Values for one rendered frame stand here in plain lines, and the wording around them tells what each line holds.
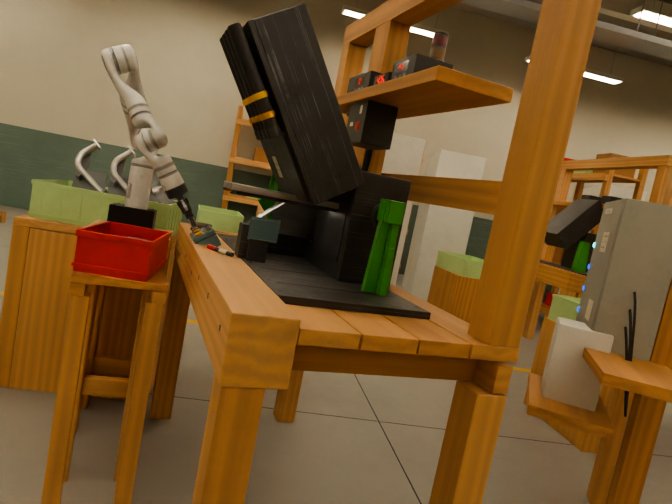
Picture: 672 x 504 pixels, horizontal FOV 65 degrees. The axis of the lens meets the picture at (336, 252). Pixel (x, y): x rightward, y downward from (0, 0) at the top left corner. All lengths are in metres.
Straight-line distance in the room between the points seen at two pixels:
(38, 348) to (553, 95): 2.37
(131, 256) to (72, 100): 7.88
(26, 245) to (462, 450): 2.07
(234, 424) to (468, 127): 8.89
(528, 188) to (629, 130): 10.02
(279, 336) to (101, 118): 8.38
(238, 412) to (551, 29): 1.07
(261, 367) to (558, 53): 0.92
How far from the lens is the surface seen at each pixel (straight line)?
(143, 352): 1.70
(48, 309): 2.75
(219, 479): 1.17
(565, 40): 1.34
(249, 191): 1.59
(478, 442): 1.39
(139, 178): 2.32
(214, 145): 8.98
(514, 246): 1.27
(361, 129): 1.91
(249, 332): 1.04
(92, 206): 2.68
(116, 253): 1.64
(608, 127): 11.02
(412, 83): 1.60
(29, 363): 2.85
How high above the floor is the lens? 1.15
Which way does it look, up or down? 6 degrees down
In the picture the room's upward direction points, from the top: 11 degrees clockwise
